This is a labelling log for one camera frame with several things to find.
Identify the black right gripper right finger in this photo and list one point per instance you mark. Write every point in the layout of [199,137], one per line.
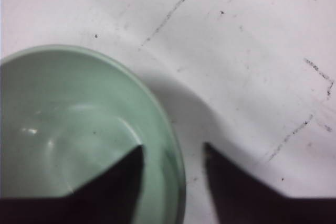
[240,198]

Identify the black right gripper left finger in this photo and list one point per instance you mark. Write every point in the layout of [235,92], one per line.
[108,198]

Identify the green bowl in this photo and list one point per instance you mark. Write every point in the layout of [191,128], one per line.
[69,113]

